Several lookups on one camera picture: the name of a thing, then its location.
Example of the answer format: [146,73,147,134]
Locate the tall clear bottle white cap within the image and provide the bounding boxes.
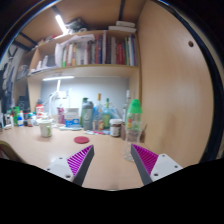
[122,89,132,123]

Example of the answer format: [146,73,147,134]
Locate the ceiling light bar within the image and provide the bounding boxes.
[54,14,69,35]

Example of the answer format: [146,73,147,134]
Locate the red and white container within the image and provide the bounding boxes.
[35,101,45,119]

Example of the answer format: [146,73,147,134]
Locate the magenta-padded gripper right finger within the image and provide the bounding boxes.
[130,143,184,187]

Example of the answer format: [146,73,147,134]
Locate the olive chair back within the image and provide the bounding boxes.
[0,139,24,164]

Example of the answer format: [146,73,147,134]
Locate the green glass bottle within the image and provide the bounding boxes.
[102,97,112,130]

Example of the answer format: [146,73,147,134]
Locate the hanging dark clothes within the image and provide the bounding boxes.
[1,44,19,101]

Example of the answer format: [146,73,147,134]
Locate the brown jar with white lid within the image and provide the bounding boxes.
[109,118,123,138]

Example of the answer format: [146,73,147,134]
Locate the brown mug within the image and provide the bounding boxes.
[120,121,148,144]

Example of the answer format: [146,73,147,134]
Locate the clear bottle with green cap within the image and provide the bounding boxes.
[123,98,144,163]

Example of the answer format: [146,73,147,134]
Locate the pink pen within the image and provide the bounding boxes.
[84,129,111,136]

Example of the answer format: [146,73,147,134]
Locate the blue plastic bag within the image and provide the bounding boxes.
[108,104,123,121]

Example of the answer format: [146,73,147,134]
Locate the flat round red coaster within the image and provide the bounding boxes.
[73,135,91,145]

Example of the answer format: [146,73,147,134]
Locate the light blue hairbrush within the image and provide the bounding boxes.
[59,125,83,132]

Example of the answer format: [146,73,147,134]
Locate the small dark brown bottle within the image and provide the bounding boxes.
[27,113,34,128]

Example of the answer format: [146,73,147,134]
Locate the green plastic container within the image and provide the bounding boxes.
[12,105,20,126]

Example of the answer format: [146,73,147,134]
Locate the wooden shelf unit with books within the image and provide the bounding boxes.
[14,19,141,81]

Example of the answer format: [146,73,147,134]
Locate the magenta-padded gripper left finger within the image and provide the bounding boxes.
[44,144,96,188]

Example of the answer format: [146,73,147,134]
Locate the small white bottle blue label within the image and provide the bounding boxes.
[16,115,24,128]

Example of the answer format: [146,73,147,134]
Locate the under-shelf light bar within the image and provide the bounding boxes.
[42,75,75,82]

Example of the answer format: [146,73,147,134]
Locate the white mug with green handle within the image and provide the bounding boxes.
[39,119,54,138]

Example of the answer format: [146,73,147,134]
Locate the pink pouch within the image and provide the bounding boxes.
[56,105,66,126]

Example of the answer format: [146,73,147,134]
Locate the blue and white carton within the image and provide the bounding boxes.
[64,107,81,128]

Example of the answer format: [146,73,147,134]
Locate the white desk lamp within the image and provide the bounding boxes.
[46,79,69,124]

